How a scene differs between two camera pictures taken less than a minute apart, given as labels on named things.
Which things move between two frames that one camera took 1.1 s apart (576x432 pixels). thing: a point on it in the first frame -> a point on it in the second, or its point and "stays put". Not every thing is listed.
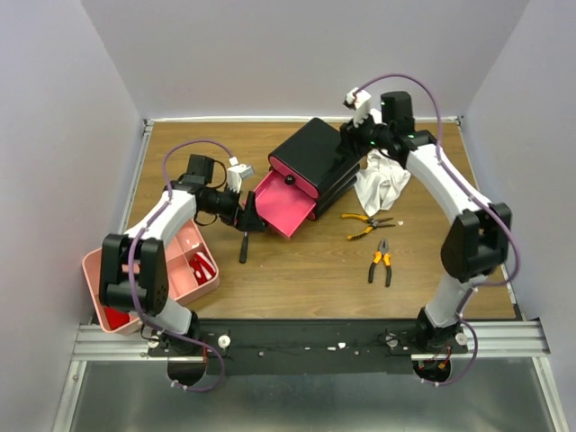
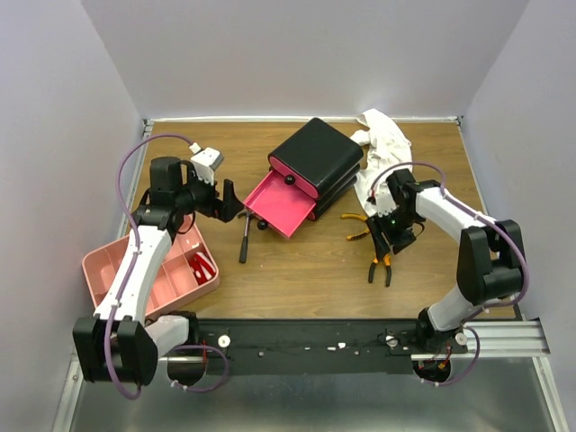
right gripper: (346, 139) -> (382, 238)
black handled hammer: (244, 249) stays put
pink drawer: (282, 207) stays put
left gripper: (247, 220) -> (217, 207)
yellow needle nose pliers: (374, 223) stays put
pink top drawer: (292, 178) stays put
